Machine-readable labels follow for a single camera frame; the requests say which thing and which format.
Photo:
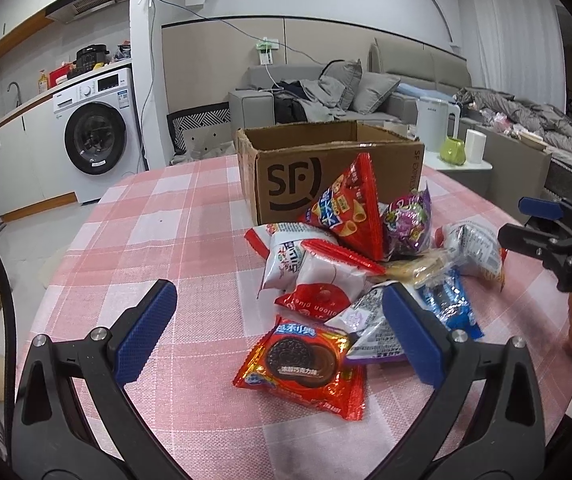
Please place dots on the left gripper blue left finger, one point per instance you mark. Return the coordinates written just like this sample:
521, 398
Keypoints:
136, 332

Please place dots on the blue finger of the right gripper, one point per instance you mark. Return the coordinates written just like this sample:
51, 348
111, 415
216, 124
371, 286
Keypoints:
526, 241
538, 208

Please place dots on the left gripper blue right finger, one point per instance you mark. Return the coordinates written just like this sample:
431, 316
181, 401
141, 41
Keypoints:
422, 336

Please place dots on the white purple printed snack bag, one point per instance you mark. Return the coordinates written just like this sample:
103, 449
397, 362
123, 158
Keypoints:
372, 340

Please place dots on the blue Oreo pack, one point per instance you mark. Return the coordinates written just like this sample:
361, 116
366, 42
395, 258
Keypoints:
443, 294

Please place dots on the clear wafer biscuit pack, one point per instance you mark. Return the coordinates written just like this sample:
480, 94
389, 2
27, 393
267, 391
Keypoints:
417, 270

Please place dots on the red Oreo snack pack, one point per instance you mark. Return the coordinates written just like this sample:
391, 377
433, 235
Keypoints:
308, 365

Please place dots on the purple candy bag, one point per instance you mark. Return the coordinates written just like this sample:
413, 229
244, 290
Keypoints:
406, 224

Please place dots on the white red balloon snack bag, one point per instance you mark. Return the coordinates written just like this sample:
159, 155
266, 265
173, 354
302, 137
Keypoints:
330, 279

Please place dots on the red triangular chip bag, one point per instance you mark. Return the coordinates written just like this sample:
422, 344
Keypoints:
349, 209

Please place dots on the white red rice snack bag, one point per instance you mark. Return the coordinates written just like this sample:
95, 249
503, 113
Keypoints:
280, 245

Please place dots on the red barcode snack pack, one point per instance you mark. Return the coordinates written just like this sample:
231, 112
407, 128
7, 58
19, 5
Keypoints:
473, 249

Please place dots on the grey blanket pile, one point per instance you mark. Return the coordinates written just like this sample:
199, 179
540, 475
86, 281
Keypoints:
545, 120

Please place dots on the white marble coffee table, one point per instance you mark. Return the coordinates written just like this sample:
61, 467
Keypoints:
476, 177

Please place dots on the white cylinder cup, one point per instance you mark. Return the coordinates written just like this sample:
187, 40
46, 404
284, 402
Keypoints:
474, 146

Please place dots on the green ceramic mug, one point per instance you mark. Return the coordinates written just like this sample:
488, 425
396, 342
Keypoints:
453, 151

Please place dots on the white electric kettle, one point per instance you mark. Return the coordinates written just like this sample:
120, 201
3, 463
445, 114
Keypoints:
433, 118

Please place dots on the grey sofa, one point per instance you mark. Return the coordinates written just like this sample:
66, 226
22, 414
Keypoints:
424, 71

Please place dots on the black white patterned pet bed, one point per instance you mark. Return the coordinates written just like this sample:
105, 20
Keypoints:
200, 130

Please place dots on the SF cardboard box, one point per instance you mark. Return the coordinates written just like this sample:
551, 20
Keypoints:
285, 168

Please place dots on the white washing machine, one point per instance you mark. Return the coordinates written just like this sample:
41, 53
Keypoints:
101, 136

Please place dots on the grey pillow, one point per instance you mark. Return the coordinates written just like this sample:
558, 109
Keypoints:
374, 90
349, 73

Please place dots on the grey jacket on sofa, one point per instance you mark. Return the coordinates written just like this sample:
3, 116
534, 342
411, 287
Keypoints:
308, 100

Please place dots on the black pressure cooker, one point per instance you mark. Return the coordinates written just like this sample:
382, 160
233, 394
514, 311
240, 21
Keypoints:
88, 57

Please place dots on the range hood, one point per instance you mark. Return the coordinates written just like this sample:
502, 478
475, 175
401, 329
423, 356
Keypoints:
67, 11

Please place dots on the wall socket with green plug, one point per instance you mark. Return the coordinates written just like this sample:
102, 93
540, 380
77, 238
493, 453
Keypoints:
266, 48

